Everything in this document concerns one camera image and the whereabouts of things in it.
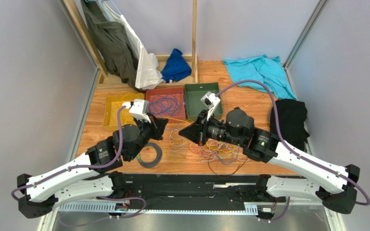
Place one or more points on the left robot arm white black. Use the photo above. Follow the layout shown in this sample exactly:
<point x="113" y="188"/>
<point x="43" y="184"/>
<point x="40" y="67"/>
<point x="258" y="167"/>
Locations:
<point x="92" y="174"/>

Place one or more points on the wooden rack frame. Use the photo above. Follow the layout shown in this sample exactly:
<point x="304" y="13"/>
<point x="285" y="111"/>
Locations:
<point x="162" y="25"/>

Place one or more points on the cyan cloth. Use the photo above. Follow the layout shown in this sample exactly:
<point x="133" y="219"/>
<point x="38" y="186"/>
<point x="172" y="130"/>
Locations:
<point x="268" y="71"/>

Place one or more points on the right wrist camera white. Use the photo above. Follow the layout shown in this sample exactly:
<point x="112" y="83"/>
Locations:
<point x="211" y="101"/>

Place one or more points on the white garment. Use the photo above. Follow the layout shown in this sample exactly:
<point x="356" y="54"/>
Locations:
<point x="147" y="74"/>

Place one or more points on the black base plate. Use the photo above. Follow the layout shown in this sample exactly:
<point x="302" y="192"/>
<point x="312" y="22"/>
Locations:
<point x="192" y="191"/>

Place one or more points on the olive green garment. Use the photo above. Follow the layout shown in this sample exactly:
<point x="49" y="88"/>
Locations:
<point x="112" y="42"/>

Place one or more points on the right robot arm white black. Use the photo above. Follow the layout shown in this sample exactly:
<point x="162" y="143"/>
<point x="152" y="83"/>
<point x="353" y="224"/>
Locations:
<point x="321" y="181"/>

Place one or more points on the black cloth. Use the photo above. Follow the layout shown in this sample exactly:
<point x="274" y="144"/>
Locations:
<point x="292" y="115"/>

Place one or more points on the green plastic bin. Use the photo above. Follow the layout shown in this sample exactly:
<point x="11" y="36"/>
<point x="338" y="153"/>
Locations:
<point x="193" y="94"/>

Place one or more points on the dark blue cloth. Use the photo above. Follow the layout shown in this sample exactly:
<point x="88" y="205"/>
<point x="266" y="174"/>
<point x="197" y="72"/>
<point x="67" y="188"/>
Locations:
<point x="176" y="67"/>

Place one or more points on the red plastic bin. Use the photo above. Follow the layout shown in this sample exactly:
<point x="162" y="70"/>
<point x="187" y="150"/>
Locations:
<point x="167" y="102"/>

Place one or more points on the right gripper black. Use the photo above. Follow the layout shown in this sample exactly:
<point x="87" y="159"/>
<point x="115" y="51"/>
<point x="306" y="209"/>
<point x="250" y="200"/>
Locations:
<point x="201" y="128"/>

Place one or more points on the yellow plastic bin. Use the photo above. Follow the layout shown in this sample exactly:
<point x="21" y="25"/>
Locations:
<point x="113" y="104"/>

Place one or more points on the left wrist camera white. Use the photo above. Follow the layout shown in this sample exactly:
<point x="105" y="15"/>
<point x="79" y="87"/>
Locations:
<point x="138" y="109"/>

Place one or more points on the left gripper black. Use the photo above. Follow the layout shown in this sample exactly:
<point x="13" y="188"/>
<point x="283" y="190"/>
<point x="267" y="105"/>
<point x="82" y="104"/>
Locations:
<point x="157" y="126"/>

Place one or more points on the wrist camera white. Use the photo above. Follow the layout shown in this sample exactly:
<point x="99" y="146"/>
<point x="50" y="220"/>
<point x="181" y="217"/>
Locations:
<point x="138" y="109"/>
<point x="211" y="101"/>

